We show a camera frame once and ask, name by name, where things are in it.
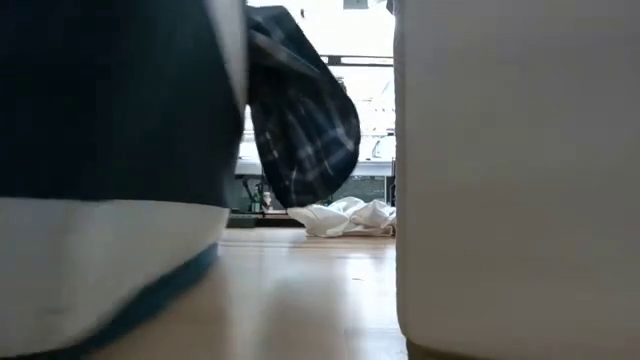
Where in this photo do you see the beige fabric storage bin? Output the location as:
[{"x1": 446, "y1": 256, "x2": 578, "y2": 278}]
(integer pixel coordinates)
[{"x1": 393, "y1": 0, "x2": 640, "y2": 360}]

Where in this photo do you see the blue plaid shirt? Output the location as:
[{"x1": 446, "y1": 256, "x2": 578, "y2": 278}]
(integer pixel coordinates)
[{"x1": 245, "y1": 4, "x2": 362, "y2": 210}]

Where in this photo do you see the dark and white fabric bin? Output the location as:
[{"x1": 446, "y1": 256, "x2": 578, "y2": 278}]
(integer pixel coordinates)
[{"x1": 0, "y1": 0, "x2": 250, "y2": 360}]

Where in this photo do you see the white garment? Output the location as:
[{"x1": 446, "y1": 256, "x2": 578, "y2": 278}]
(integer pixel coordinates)
[{"x1": 287, "y1": 196, "x2": 397, "y2": 239}]

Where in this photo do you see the white background table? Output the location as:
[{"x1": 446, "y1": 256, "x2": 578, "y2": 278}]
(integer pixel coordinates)
[{"x1": 234, "y1": 158, "x2": 396, "y2": 178}]

